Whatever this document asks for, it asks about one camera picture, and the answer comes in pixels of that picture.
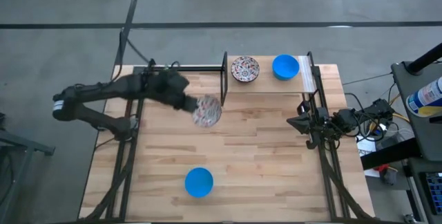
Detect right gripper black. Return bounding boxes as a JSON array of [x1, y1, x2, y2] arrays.
[[287, 109, 334, 138]]

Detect floral patterned mini bowl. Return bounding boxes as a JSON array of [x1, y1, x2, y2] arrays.
[[191, 93, 223, 129], [230, 55, 261, 83]]

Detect blue plastic mini bowl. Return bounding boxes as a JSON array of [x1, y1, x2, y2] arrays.
[[271, 54, 300, 82], [184, 167, 215, 198]]

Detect white paper sheet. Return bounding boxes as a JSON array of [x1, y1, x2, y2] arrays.
[[355, 134, 381, 178]]

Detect black flat bar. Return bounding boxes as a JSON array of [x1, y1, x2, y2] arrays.
[[361, 137, 422, 171]]

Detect grey cart top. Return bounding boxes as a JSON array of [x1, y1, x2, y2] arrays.
[[391, 61, 442, 162]]

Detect white blue wipes canister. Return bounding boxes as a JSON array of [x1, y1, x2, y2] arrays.
[[405, 77, 442, 118]]

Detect black pole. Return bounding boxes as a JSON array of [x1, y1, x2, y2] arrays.
[[407, 42, 442, 75]]

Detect device with blue keys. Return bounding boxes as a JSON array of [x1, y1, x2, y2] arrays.
[[424, 171, 442, 214]]

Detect grey metal stand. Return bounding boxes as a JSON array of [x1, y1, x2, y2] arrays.
[[0, 113, 56, 224]]

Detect black metal rig frame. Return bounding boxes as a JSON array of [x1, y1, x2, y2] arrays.
[[82, 51, 381, 224]]

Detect wooden shelf with black frame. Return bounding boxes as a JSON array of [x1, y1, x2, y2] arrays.
[[220, 50, 320, 106]]

